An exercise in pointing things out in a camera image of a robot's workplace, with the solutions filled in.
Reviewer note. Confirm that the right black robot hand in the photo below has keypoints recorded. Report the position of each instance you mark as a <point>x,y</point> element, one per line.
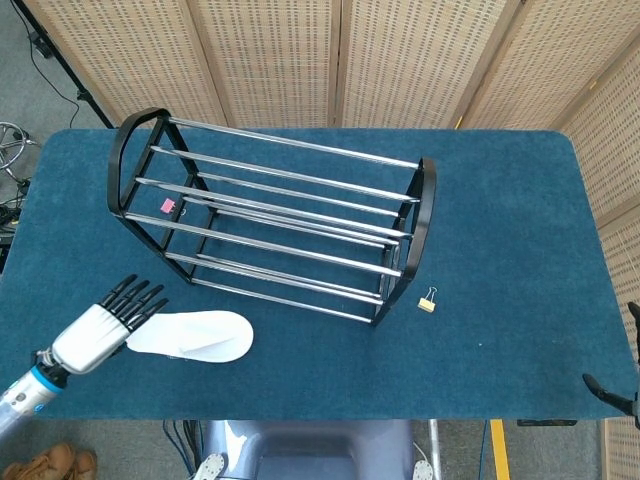
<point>607,397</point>

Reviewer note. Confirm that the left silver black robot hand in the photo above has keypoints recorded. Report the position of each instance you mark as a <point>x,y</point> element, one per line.
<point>90,335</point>

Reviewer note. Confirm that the white slipper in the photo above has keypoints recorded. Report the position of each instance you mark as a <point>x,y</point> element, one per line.
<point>210,330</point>

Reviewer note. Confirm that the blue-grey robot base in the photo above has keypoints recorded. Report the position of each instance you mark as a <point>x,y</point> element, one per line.
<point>310,450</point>

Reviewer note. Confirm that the black chrome shoe rack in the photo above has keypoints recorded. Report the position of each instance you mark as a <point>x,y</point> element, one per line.
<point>115,165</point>

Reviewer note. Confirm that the brown leather boot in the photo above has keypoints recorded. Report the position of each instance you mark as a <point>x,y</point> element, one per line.
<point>55,460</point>

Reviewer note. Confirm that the pink binder clip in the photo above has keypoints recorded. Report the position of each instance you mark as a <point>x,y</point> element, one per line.
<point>166,205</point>

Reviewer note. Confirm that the white perforated robot pad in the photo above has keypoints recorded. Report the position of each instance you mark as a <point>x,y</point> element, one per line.
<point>211,467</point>
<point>423,471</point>

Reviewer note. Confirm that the silver metal table leg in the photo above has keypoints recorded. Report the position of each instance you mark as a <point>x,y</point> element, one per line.
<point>434,445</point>

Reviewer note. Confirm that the yellow binder clip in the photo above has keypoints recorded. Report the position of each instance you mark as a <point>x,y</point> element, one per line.
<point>426,306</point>

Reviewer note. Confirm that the chrome chair base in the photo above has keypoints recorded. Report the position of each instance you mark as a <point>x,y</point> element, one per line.
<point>10,131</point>

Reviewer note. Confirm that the blue carpet table cover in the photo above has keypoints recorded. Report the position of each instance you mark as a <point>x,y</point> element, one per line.
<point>320,370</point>

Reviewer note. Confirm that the black tripod stand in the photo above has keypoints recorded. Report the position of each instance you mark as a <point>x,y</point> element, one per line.
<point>65,67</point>

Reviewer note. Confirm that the woven rattan folding screen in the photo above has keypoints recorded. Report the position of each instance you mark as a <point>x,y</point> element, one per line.
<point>275,60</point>

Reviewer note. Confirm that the black table bracket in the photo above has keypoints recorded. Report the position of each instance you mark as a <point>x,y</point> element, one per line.
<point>547,423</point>

